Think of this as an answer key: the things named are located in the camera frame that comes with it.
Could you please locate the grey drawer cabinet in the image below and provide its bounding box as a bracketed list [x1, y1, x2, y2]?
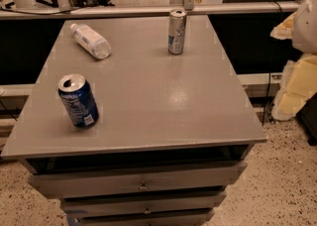
[0, 14, 268, 226]

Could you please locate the blue soda can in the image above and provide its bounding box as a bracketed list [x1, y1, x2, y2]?
[58, 73, 99, 128]

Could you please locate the top grey drawer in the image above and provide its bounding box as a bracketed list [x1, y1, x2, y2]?
[29, 161, 247, 198]

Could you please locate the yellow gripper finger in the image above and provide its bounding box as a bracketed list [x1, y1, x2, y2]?
[270, 12, 295, 40]
[271, 54, 317, 121]

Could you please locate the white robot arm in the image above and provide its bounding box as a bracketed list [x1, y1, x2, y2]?
[270, 0, 317, 121]

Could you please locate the silver redbull can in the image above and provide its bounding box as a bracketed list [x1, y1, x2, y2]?
[168, 9, 187, 55]

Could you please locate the grey drawer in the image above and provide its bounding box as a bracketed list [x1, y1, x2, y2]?
[68, 208, 214, 226]
[29, 161, 247, 198]
[61, 189, 226, 218]

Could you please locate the clear plastic water bottle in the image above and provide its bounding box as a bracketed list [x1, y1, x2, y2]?
[70, 24, 111, 59]

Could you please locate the bottom grey drawer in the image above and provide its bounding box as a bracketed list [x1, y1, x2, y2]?
[68, 208, 214, 226]

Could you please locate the middle grey drawer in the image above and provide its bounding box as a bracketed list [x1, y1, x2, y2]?
[61, 189, 226, 218]

